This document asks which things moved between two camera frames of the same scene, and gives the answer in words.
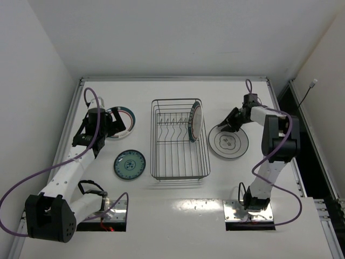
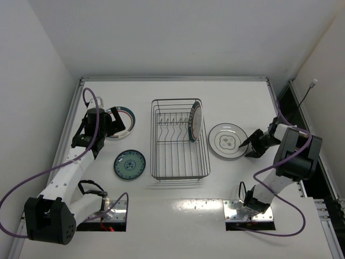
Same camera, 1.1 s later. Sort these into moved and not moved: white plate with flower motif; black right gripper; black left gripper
Moved: black right gripper
Not moved: black left gripper; white plate with flower motif
